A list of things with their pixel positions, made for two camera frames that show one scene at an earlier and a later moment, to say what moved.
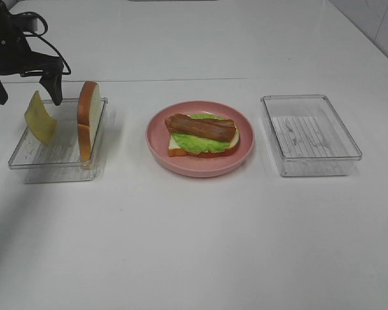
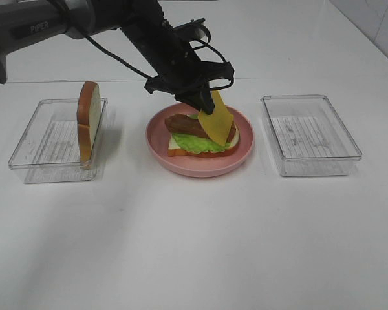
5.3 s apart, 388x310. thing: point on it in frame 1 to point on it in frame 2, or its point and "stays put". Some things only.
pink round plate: (157, 141) stays put
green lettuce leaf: (201, 144) stays put
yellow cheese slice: (41, 123) to (218, 123)
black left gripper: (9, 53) to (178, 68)
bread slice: (176, 150) stays put
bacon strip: (220, 129) stays put
